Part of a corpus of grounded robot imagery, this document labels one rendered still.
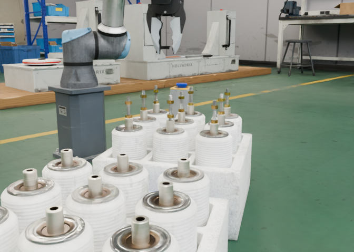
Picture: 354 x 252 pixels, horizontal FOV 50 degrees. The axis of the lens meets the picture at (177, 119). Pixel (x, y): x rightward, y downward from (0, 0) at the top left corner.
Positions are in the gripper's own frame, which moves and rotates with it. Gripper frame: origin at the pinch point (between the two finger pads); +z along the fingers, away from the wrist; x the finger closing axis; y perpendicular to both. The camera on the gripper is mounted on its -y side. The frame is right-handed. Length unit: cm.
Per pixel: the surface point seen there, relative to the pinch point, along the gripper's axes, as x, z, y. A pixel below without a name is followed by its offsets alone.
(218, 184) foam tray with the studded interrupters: -14.4, 32.3, -8.9
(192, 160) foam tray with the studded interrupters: -7.0, 28.7, -1.5
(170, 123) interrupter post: -1.1, 19.1, -0.8
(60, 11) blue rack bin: 248, -43, 465
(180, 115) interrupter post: -2.0, 19.3, 11.0
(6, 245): 12, 25, -54
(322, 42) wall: -144, 4, 511
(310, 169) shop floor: -47, 47, 48
